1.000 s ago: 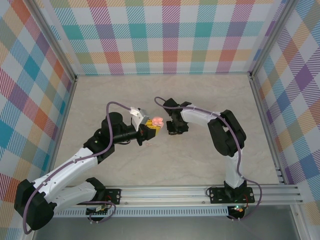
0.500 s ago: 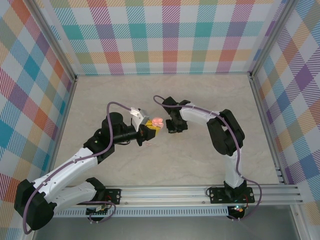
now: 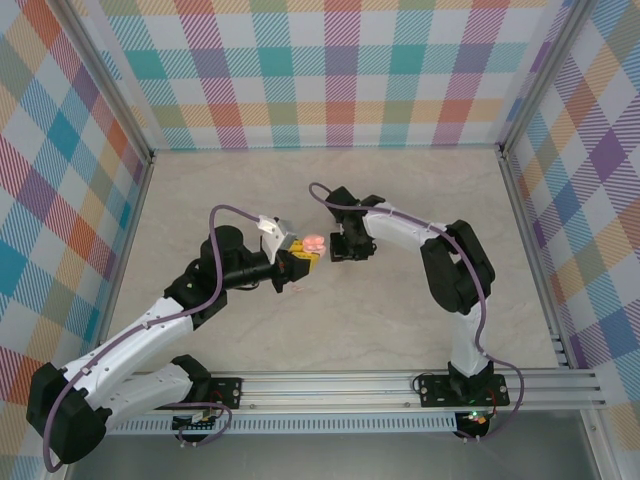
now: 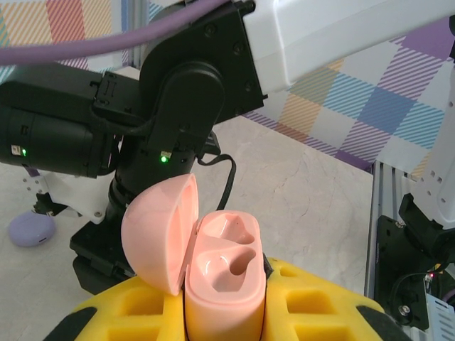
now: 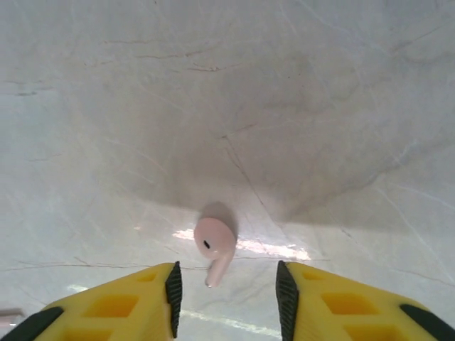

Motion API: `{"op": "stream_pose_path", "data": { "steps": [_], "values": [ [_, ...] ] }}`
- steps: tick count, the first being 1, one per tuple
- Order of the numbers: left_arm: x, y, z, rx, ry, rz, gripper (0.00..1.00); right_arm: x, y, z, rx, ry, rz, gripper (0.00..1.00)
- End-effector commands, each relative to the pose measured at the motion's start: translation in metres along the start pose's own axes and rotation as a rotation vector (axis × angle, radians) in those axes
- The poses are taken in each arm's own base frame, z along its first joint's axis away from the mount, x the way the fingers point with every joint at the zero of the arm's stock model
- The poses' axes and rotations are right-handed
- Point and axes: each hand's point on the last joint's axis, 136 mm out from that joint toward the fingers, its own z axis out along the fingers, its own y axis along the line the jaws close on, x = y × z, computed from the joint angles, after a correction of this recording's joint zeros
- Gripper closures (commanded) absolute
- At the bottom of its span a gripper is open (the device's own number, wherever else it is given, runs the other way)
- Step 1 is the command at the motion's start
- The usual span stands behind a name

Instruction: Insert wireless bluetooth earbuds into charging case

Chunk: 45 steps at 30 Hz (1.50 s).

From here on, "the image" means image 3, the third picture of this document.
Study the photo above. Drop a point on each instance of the grey metal shelf panel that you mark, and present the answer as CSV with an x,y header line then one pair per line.
x,y
325,457

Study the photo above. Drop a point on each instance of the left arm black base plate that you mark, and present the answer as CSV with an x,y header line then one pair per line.
x,y
227,392

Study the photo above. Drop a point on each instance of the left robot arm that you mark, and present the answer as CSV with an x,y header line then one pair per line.
x,y
125,350

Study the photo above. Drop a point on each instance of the aluminium side rail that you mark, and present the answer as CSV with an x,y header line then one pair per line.
x,y
135,220
525,240

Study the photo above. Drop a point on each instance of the pink earbud charging case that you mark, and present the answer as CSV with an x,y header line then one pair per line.
x,y
315,243

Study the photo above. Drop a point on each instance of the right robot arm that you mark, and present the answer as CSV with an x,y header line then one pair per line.
x,y
450,280

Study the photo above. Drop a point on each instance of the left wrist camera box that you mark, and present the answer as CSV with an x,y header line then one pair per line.
x,y
285,231

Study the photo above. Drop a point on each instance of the aluminium mounting rail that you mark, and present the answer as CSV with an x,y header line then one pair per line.
x,y
325,390

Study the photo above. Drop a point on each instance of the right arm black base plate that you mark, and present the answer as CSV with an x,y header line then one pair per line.
x,y
437,390

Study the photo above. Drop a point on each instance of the aluminium corner frame post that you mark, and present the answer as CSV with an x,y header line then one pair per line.
x,y
107,85
545,75

